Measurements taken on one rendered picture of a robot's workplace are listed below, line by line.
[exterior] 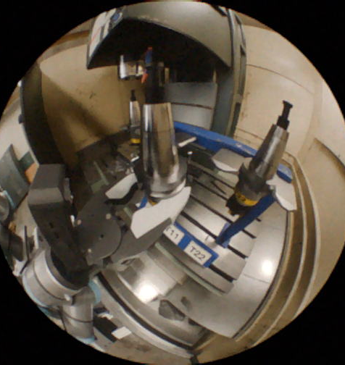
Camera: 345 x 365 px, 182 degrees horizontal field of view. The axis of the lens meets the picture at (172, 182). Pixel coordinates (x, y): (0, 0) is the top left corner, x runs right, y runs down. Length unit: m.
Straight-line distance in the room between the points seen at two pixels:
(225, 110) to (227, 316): 1.11
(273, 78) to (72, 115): 2.00
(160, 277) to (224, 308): 0.33
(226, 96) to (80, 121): 1.50
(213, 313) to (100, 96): 2.01
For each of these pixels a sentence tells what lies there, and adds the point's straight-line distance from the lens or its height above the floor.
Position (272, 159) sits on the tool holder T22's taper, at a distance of 0.16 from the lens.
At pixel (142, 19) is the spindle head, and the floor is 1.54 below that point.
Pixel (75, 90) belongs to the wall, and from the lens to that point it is 1.60.
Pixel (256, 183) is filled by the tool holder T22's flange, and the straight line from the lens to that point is 0.17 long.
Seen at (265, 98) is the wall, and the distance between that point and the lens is 1.14.
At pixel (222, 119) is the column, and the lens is 0.83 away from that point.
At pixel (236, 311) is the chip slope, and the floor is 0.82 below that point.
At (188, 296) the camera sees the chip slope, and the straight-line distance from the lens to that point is 0.60.
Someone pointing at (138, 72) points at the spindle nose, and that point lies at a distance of 0.58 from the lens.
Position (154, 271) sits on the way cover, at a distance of 0.58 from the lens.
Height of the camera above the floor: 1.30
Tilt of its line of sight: 45 degrees down
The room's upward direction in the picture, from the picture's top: straight up
